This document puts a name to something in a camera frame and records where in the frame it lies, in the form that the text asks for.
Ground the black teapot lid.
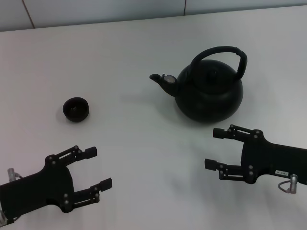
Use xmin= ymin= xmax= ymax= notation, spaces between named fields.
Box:
xmin=194 ymin=64 xmax=235 ymax=87

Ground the silver plug on right gripper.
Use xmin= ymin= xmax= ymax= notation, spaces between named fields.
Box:
xmin=277 ymin=174 xmax=299 ymax=194

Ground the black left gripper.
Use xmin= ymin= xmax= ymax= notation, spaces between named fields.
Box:
xmin=0 ymin=145 xmax=113 ymax=218

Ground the silver plug on left gripper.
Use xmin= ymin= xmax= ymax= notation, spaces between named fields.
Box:
xmin=6 ymin=168 xmax=24 ymax=183

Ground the silver plug on gripper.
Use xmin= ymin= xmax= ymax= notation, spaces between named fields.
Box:
xmin=6 ymin=168 xmax=24 ymax=183
xmin=277 ymin=174 xmax=299 ymax=194

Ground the black round teapot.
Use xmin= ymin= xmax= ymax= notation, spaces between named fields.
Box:
xmin=149 ymin=45 xmax=248 ymax=124

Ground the small black teacup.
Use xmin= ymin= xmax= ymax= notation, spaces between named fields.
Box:
xmin=62 ymin=97 xmax=91 ymax=123

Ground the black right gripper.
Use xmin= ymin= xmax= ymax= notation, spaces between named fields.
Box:
xmin=204 ymin=124 xmax=307 ymax=185

